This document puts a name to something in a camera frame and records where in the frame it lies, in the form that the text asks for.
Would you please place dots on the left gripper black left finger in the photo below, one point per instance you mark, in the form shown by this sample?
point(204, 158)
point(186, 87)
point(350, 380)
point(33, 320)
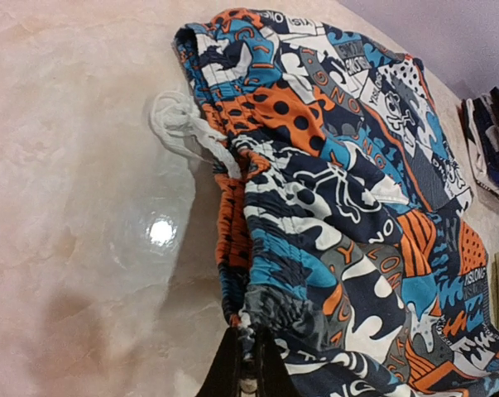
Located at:
point(223, 377)

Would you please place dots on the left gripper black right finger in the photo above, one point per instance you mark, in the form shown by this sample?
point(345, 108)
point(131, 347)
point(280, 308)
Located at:
point(272, 377)

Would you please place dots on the colourful graphic print garment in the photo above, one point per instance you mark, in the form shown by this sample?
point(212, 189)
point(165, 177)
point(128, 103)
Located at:
point(340, 224)

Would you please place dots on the folded clothes stack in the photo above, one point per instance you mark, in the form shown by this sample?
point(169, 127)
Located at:
point(480, 121)

